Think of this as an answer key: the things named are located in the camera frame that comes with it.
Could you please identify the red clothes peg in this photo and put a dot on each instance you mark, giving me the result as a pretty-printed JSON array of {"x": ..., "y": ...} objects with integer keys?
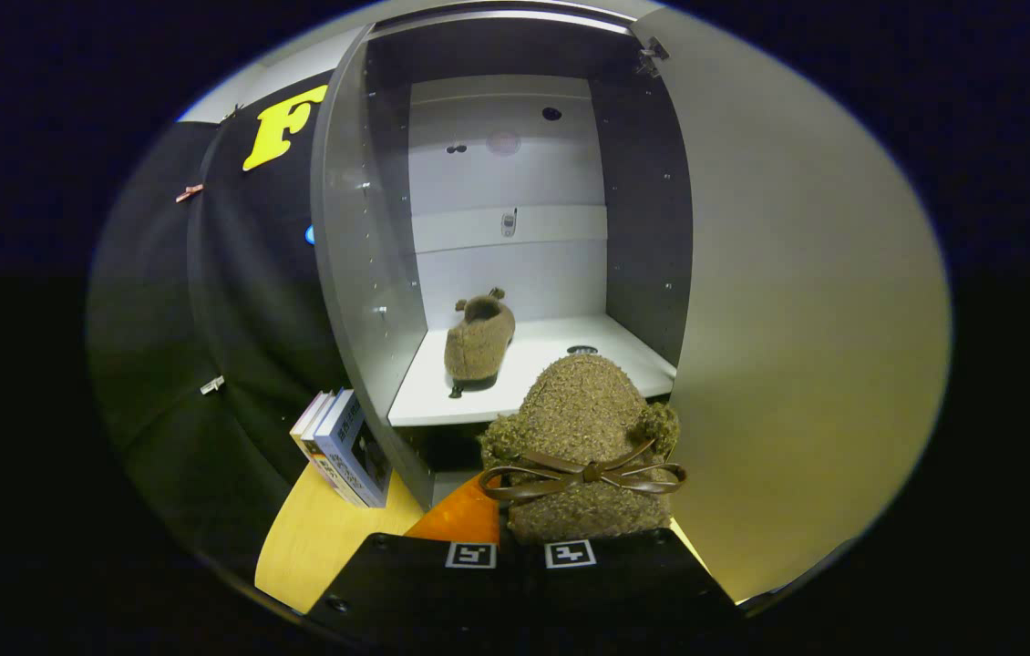
[{"x": 189, "y": 193}]

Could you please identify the grey shoe cabinet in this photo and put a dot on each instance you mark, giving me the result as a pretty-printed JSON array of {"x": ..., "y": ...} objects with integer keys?
[{"x": 515, "y": 273}]

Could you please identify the orange edged book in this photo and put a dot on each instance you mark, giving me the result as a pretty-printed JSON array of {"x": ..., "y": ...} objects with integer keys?
[{"x": 325, "y": 471}]

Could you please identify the blue cover book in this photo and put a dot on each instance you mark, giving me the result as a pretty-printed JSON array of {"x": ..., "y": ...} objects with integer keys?
[{"x": 355, "y": 446}]

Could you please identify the black backdrop cloth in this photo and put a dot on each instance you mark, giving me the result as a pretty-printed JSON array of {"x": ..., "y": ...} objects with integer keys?
[{"x": 232, "y": 319}]

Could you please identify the white cover book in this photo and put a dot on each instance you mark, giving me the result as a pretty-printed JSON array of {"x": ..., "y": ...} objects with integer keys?
[{"x": 308, "y": 424}]

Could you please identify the white clothes peg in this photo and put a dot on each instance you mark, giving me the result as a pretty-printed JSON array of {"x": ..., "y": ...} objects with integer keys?
[{"x": 212, "y": 384}]

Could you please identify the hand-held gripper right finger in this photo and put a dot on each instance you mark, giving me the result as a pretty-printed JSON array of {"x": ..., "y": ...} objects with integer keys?
[{"x": 624, "y": 583}]

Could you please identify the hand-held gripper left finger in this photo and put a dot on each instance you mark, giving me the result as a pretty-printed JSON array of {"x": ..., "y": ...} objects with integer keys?
[{"x": 406, "y": 583}]

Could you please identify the brown fuzzy shoe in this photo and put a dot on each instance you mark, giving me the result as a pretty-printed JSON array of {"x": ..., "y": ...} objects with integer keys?
[
  {"x": 478, "y": 346},
  {"x": 583, "y": 410}
]

